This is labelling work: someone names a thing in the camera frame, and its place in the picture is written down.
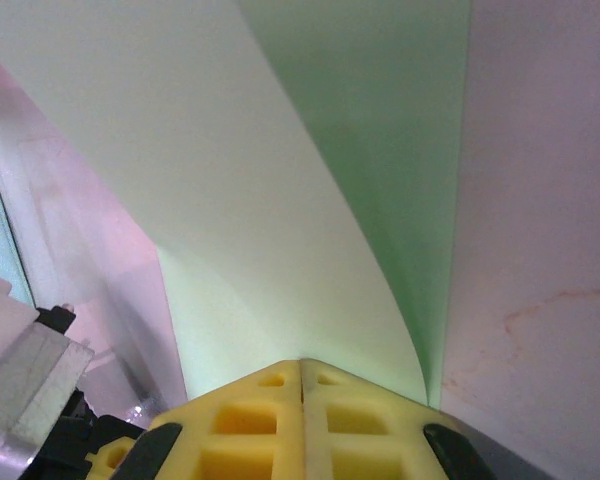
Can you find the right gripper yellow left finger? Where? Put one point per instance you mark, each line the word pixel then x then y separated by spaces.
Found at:
pixel 240 430

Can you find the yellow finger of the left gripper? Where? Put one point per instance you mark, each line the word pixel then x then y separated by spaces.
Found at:
pixel 107 460

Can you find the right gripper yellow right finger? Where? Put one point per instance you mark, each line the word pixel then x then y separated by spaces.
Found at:
pixel 365 430

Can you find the light green paper sheet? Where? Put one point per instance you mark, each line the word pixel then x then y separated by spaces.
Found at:
pixel 230 200

